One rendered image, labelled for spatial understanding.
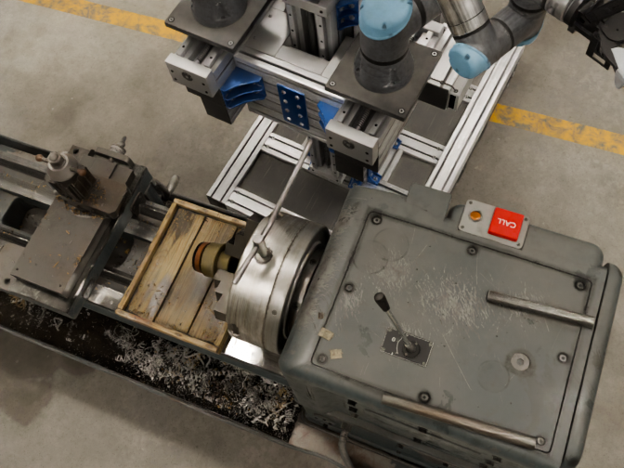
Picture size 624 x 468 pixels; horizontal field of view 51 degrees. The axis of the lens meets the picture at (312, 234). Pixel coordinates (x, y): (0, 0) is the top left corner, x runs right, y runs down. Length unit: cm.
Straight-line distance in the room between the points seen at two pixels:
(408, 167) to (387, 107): 103
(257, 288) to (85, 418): 149
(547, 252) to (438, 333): 28
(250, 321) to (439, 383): 42
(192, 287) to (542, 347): 92
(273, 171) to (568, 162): 126
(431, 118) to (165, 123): 122
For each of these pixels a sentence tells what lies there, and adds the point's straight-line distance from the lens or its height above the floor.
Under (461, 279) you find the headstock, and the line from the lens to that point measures 135.
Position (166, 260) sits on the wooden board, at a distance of 184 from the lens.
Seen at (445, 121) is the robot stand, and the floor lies 21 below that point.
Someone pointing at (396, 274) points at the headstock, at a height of 125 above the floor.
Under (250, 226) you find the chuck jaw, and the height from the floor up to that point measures 118.
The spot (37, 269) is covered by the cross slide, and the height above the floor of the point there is 97.
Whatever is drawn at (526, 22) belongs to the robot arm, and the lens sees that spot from 140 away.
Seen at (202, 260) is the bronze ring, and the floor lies 111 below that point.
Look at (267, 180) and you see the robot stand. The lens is 266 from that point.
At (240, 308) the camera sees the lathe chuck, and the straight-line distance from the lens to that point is 142.
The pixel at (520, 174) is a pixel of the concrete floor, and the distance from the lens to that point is 294.
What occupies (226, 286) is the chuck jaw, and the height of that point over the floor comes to 112.
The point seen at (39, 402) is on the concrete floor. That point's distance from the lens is 285.
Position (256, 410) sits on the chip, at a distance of 200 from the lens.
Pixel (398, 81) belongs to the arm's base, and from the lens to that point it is 166.
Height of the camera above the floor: 252
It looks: 66 degrees down
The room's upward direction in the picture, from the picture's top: 11 degrees counter-clockwise
